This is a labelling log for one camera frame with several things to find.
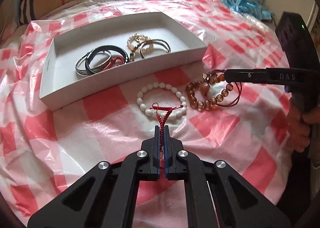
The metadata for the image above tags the white bead bracelet red cord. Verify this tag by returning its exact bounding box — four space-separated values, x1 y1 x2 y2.
136 82 188 176

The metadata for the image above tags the amber brown bead bracelet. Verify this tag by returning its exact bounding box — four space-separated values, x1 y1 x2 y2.
185 74 234 112

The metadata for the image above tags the engraved silver bangle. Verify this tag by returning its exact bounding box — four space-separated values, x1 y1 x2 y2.
75 49 112 76

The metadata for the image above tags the thin silver bangle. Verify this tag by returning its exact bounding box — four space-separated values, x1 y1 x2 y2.
139 39 171 59

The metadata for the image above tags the black braided leather bracelet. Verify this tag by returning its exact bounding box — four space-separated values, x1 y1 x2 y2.
85 45 131 75

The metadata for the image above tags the pink pearl bead bracelet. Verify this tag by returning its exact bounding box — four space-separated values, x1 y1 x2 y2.
126 32 155 55

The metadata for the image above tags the right hand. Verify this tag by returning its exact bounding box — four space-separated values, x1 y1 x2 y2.
287 104 319 153

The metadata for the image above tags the red white checkered plastic sheet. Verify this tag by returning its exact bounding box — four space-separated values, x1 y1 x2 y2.
1 0 291 223

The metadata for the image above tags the white shallow cardboard box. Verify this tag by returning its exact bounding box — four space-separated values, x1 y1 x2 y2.
40 12 207 110

